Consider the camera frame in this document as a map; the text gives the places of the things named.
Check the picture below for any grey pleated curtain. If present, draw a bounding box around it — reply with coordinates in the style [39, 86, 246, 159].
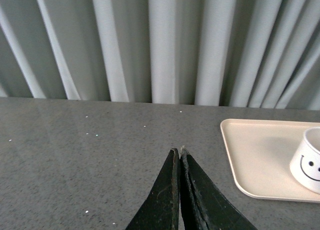
[0, 0, 320, 110]

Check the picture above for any beige rectangular tray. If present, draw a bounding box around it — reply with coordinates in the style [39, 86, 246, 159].
[220, 118, 320, 203]

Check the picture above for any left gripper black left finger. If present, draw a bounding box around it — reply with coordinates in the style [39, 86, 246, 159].
[126, 148, 181, 230]

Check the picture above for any white smiley mug black handle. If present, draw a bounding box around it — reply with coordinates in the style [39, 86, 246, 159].
[289, 126, 320, 194]

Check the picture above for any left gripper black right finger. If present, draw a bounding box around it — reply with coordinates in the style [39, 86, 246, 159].
[180, 146, 256, 230]

